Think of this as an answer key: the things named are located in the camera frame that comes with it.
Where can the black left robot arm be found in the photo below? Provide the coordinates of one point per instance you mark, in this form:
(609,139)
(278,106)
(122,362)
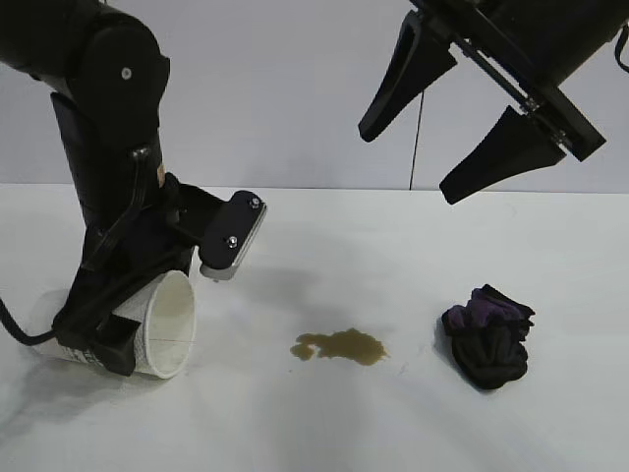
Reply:
(98,44)

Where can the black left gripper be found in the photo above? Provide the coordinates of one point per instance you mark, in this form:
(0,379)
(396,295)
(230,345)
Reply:
(118,196)

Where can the black purple cloth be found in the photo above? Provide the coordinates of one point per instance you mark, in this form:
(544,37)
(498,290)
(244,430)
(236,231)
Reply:
(486,349)

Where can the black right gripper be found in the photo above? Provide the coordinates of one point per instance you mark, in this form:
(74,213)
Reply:
(540,34)

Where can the brown coffee spill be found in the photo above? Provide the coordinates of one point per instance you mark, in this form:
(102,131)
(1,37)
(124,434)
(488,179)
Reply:
(349,346)

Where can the white paper coffee cup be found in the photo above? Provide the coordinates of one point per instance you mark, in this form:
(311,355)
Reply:
(172,319)

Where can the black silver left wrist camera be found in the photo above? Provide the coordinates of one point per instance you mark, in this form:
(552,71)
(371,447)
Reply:
(231,231)

